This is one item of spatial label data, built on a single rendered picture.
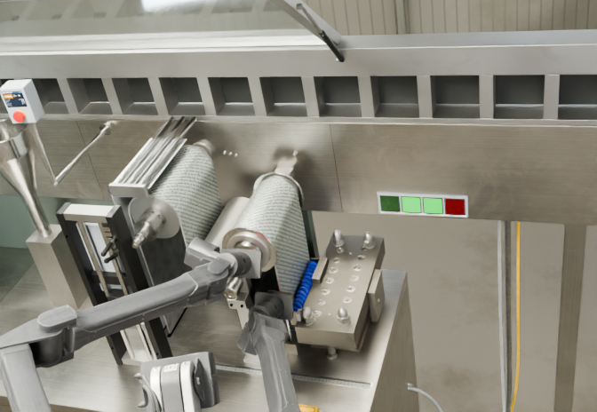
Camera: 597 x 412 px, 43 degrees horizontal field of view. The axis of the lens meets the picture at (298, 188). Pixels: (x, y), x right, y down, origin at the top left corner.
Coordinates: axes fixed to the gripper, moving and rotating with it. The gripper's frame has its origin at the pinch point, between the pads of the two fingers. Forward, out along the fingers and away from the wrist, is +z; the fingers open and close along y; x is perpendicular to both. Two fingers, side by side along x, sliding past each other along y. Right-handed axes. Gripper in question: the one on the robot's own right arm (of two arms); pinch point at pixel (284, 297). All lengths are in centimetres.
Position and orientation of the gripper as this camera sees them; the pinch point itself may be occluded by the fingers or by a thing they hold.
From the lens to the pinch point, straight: 203.6
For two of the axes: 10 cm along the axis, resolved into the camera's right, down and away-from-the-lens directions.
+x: 0.2, -9.9, -1.1
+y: 9.5, 0.5, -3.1
